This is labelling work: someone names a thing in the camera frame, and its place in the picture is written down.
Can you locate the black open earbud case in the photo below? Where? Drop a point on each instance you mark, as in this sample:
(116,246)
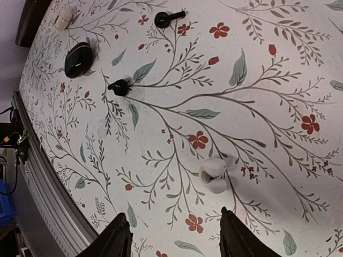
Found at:
(78,60)

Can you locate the white earbud partial top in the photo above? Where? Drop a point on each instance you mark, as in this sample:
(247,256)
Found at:
(210,173)

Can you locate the black earbud upper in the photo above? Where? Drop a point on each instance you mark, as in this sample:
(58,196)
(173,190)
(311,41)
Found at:
(163,19)

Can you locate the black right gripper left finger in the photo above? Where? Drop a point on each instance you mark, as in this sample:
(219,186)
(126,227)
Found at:
(115,240)

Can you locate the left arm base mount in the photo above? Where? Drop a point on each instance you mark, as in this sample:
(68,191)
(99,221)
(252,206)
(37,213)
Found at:
(14,135)

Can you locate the black earbud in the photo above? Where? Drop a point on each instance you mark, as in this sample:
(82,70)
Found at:
(163,19)
(120,87)

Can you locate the white earbud case small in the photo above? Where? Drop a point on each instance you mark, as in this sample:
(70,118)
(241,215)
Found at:
(63,19)

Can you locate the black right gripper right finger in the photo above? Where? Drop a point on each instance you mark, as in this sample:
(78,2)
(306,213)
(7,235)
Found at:
(236,240)

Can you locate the blue bin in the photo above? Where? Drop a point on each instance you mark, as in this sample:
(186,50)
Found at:
(8,212)

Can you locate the aluminium front rail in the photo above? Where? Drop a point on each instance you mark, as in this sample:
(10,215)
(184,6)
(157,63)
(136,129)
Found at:
(50,221)

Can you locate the black earbud lower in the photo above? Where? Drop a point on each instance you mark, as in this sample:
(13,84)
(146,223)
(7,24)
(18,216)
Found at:
(120,87)

